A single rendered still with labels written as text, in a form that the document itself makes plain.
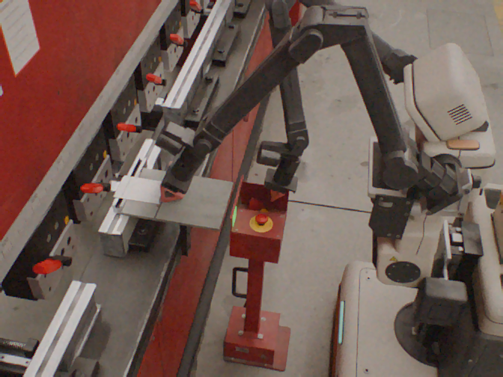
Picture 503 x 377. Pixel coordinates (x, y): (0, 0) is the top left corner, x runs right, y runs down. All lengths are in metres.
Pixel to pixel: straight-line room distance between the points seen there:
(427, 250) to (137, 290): 0.83
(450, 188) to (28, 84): 0.91
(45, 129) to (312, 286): 1.81
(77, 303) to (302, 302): 1.36
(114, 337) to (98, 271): 0.21
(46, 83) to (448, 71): 0.89
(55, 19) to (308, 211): 2.10
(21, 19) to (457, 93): 0.92
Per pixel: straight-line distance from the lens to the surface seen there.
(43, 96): 1.01
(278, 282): 2.61
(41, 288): 1.12
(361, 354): 2.14
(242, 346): 2.30
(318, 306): 2.56
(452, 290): 1.78
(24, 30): 0.95
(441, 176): 1.36
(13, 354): 1.52
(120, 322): 1.46
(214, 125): 1.31
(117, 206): 1.55
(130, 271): 1.55
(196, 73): 2.07
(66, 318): 1.38
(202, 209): 1.51
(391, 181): 1.33
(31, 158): 1.00
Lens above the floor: 2.09
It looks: 44 degrees down
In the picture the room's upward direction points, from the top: 3 degrees clockwise
